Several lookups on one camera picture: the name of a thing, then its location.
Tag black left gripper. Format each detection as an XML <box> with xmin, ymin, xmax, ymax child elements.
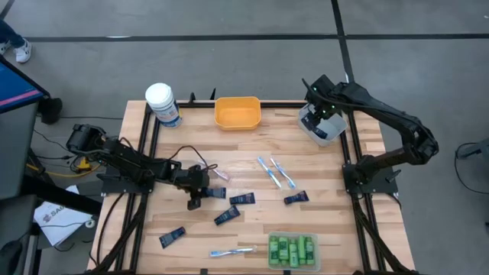
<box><xmin>176</xmin><ymin>164</ymin><xmax>211</xmax><ymax>212</ymax></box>

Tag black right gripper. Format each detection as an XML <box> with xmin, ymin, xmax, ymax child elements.
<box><xmin>304</xmin><ymin>74</ymin><xmax>342</xmax><ymax>134</ymax></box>

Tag dark navy toothpaste tube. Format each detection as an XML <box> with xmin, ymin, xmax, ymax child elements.
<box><xmin>228</xmin><ymin>192</ymin><xmax>257</xmax><ymax>205</ymax></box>
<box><xmin>204</xmin><ymin>186</ymin><xmax>228</xmax><ymax>200</ymax></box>
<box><xmin>283</xmin><ymin>189</ymin><xmax>310</xmax><ymax>205</ymax></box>
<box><xmin>158</xmin><ymin>226</ymin><xmax>187</xmax><ymax>250</ymax></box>
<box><xmin>213</xmin><ymin>204</ymin><xmax>242</xmax><ymax>227</ymax></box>
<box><xmin>311</xmin><ymin>114</ymin><xmax>330</xmax><ymax>141</ymax></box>

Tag blue white toothbrush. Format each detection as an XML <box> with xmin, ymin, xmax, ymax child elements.
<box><xmin>209</xmin><ymin>244</ymin><xmax>258</xmax><ymax>258</ymax></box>
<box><xmin>255</xmin><ymin>155</ymin><xmax>283</xmax><ymax>190</ymax></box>
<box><xmin>269</xmin><ymin>156</ymin><xmax>297</xmax><ymax>191</ymax></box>

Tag green Pert shampoo bottle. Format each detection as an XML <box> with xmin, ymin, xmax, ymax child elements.
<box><xmin>305</xmin><ymin>236</ymin><xmax>316</xmax><ymax>266</ymax></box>
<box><xmin>269</xmin><ymin>235</ymin><xmax>280</xmax><ymax>267</ymax></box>
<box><xmin>297</xmin><ymin>235</ymin><xmax>307</xmax><ymax>264</ymax></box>
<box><xmin>288</xmin><ymin>240</ymin><xmax>300</xmax><ymax>268</ymax></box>
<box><xmin>278</xmin><ymin>236</ymin><xmax>290</xmax><ymax>263</ymax></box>

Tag white plastic bin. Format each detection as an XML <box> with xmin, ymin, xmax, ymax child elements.
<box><xmin>296</xmin><ymin>102</ymin><xmax>349</xmax><ymax>148</ymax></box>

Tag pale wrapped toothbrush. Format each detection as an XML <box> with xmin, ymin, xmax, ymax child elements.
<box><xmin>197</xmin><ymin>159</ymin><xmax>233</xmax><ymax>183</ymax></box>

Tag orange plastic bin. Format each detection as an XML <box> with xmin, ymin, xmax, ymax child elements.
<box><xmin>213</xmin><ymin>95</ymin><xmax>263</xmax><ymax>131</ymax></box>

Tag white wipes canister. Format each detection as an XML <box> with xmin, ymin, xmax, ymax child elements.
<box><xmin>144</xmin><ymin>82</ymin><xmax>183</xmax><ymax>129</ymax></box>

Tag clear plastic bin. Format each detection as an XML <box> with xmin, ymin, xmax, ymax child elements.
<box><xmin>267</xmin><ymin>231</ymin><xmax>322</xmax><ymax>273</ymax></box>

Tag black metal beam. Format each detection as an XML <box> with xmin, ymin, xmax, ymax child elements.
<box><xmin>21</xmin><ymin>173</ymin><xmax>103</xmax><ymax>215</ymax></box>

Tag white printed paper bag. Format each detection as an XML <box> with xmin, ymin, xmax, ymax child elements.
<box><xmin>33</xmin><ymin>185</ymin><xmax>96</xmax><ymax>248</ymax></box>

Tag grey chair leg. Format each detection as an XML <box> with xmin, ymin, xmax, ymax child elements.
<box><xmin>456</xmin><ymin>137</ymin><xmax>489</xmax><ymax>160</ymax></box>

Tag black floor stand foot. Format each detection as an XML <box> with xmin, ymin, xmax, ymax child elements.
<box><xmin>37</xmin><ymin>97</ymin><xmax>63</xmax><ymax>125</ymax></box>

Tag grey cart with blue top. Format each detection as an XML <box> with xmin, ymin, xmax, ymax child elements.
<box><xmin>0</xmin><ymin>55</ymin><xmax>51</xmax><ymax>202</ymax></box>

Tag person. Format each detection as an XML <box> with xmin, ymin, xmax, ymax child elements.
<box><xmin>0</xmin><ymin>18</ymin><xmax>34</xmax><ymax>65</ymax></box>

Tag black aluminium table frame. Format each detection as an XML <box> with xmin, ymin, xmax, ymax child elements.
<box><xmin>89</xmin><ymin>88</ymin><xmax>412</xmax><ymax>275</ymax></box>

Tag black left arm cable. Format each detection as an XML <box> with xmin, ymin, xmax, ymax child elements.
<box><xmin>166</xmin><ymin>144</ymin><xmax>219</xmax><ymax>173</ymax></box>

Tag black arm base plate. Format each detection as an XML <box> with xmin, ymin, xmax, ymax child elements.
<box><xmin>342</xmin><ymin>162</ymin><xmax>399</xmax><ymax>196</ymax></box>
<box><xmin>96</xmin><ymin>167</ymin><xmax>156</xmax><ymax>196</ymax></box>

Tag yellow extension cord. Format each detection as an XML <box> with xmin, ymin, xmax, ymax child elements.
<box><xmin>25</xmin><ymin>156</ymin><xmax>102</xmax><ymax>180</ymax></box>

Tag black floor cable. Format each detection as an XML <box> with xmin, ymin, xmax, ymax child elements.
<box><xmin>32</xmin><ymin>128</ymin><xmax>79</xmax><ymax>176</ymax></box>
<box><xmin>453</xmin><ymin>141</ymin><xmax>489</xmax><ymax>196</ymax></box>

